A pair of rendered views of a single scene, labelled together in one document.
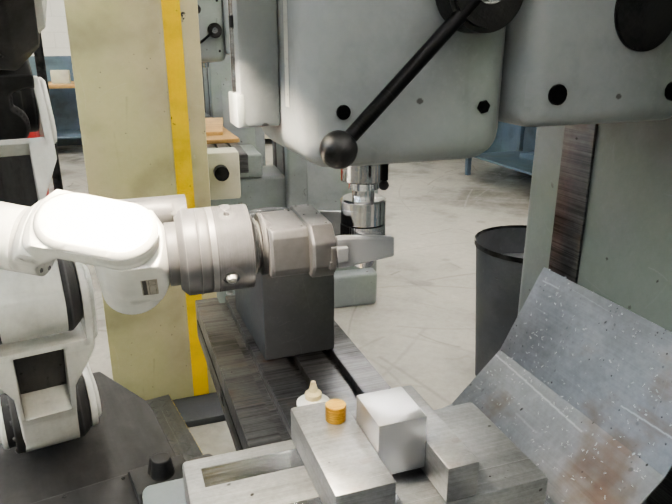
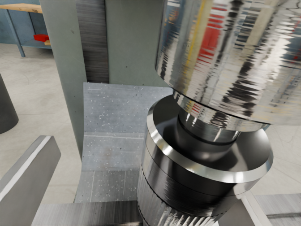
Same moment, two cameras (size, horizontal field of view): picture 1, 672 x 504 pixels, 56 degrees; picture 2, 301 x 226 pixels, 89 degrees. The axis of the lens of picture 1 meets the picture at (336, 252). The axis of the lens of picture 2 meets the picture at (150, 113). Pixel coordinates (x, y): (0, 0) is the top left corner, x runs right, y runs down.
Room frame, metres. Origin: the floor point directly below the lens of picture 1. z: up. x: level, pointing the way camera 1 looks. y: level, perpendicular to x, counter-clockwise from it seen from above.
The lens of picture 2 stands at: (0.64, 0.02, 1.30)
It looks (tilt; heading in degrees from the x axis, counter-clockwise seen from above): 37 degrees down; 280
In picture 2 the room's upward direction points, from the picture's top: 8 degrees clockwise
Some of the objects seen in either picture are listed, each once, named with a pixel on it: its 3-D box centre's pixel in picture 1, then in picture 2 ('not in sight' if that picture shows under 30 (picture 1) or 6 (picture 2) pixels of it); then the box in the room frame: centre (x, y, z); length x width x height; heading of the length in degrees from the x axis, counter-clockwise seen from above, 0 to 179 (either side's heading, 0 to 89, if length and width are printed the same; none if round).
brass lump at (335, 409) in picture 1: (335, 411); not in sight; (0.57, 0.00, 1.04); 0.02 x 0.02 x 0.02
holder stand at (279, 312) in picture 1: (280, 275); not in sight; (1.02, 0.10, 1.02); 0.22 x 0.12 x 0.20; 21
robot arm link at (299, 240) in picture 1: (266, 245); not in sight; (0.63, 0.07, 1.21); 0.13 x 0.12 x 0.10; 16
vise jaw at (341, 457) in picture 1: (338, 457); not in sight; (0.53, 0.00, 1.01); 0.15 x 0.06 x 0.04; 19
